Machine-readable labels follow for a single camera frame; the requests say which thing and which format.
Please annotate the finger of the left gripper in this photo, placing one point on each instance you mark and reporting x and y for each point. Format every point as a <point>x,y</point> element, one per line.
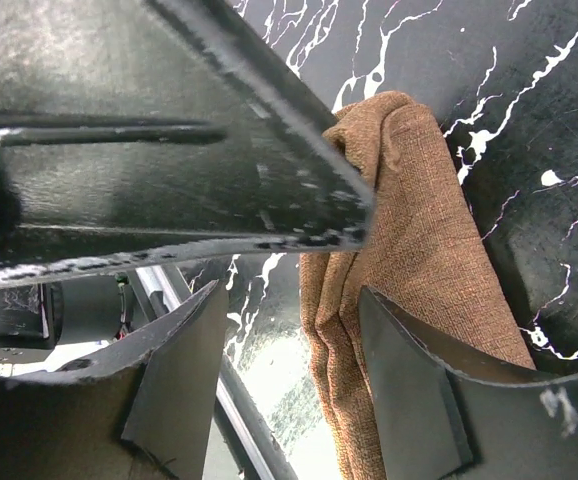
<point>136,133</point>

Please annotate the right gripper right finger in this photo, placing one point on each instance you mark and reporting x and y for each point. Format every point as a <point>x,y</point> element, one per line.
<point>445,410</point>

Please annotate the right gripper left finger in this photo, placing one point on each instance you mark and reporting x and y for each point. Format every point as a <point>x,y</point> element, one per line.
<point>140,408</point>

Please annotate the brown cloth napkin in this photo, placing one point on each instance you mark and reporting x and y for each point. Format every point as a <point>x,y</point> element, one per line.
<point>424,252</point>

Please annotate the black marble pattern mat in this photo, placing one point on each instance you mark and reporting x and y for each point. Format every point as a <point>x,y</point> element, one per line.
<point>502,80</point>

